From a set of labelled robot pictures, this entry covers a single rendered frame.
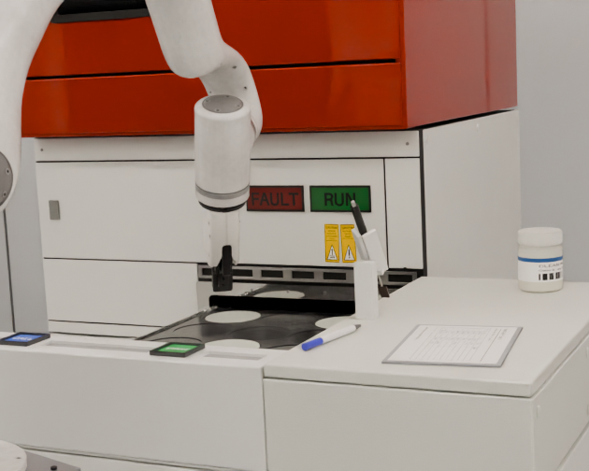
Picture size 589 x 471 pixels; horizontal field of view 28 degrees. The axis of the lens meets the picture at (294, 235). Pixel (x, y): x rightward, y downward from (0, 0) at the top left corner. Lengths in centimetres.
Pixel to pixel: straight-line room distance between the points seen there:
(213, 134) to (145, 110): 50
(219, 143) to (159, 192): 55
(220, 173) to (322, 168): 39
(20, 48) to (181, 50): 32
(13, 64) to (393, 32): 77
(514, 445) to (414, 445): 12
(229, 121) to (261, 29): 40
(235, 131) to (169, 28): 18
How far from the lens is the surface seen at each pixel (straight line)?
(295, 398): 149
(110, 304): 237
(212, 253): 182
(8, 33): 143
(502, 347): 153
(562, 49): 348
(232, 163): 175
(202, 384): 155
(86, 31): 227
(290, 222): 214
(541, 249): 188
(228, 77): 180
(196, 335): 198
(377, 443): 147
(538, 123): 350
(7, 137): 137
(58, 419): 169
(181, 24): 167
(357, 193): 208
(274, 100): 208
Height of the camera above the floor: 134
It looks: 8 degrees down
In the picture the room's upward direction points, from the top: 3 degrees counter-clockwise
